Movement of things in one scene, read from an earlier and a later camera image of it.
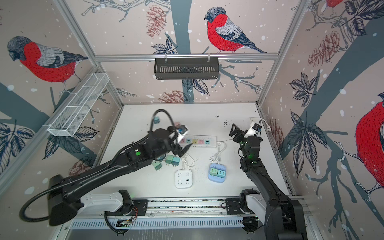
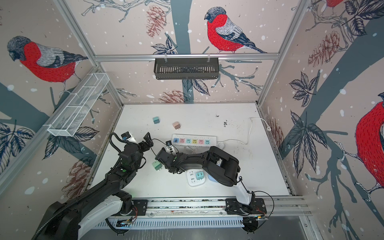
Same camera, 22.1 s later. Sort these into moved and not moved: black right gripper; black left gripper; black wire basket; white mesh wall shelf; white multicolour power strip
Moved: black left gripper; black right gripper
Not moved: black wire basket; white multicolour power strip; white mesh wall shelf
